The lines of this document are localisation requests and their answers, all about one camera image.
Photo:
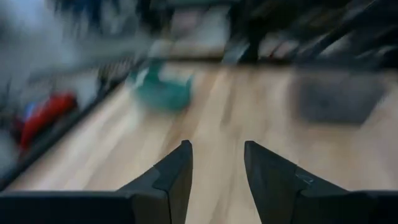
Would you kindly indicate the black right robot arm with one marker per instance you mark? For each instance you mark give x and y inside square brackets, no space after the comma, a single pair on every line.
[253,37]

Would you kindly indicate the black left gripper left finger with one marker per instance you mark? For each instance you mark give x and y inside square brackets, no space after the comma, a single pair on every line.
[93,208]

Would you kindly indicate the teal plastic basket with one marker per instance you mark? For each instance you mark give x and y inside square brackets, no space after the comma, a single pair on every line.
[164,96]

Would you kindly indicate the red portable power station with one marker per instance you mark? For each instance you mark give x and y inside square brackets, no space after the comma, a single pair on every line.
[46,115]

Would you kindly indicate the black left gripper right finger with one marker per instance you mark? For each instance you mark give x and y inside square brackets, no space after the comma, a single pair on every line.
[311,208]

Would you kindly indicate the grey translucent plastic basket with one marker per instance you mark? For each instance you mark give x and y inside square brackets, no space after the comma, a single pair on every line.
[339,102]

